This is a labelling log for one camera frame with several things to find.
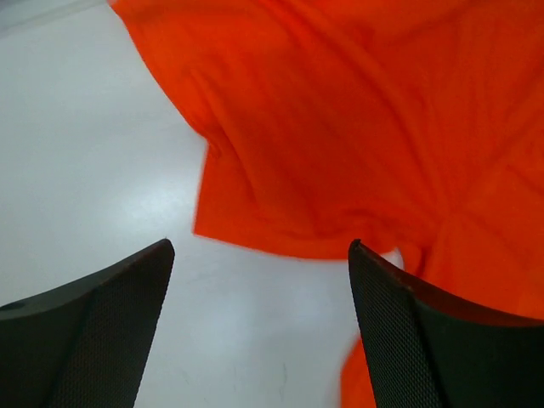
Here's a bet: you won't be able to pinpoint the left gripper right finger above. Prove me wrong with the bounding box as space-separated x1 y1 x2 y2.
348 240 543 407

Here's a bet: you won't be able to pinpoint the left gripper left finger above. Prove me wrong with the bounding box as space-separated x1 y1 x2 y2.
1 239 175 407

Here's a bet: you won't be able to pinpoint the orange shorts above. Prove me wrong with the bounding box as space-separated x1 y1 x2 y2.
108 0 544 408

